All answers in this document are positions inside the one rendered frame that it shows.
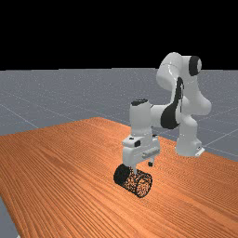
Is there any dark mesh basket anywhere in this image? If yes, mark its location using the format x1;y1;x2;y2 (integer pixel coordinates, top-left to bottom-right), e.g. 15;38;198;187
112;163;153;200

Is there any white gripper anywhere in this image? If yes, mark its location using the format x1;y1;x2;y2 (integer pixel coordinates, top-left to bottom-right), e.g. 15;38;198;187
121;133;162;177

